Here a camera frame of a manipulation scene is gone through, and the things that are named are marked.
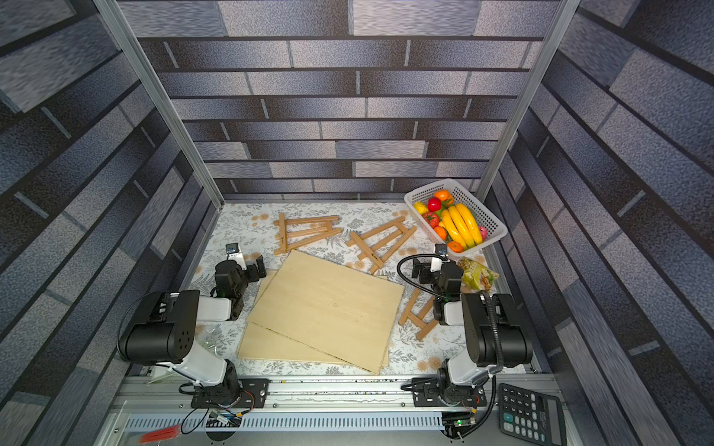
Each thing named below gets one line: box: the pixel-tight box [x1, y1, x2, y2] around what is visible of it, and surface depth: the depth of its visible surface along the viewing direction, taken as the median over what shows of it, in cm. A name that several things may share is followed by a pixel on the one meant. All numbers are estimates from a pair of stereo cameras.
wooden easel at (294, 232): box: [273, 213, 342, 256], surface depth 112 cm
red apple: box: [426, 196, 442, 213], surface depth 110 cm
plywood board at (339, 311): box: [247, 249, 406, 376], surface depth 90 cm
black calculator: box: [498, 382, 568, 446], surface depth 70 cm
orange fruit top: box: [434, 189, 453, 202], surface depth 112 cm
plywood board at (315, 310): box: [237, 249, 390, 368], surface depth 88 cm
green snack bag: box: [457, 253, 501, 291], surface depth 94 cm
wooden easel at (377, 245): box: [345, 215, 418, 275], surface depth 109 cm
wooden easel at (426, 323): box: [397, 288, 438, 340], surface depth 87 cm
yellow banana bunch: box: [437, 202, 483, 250], surface depth 103 cm
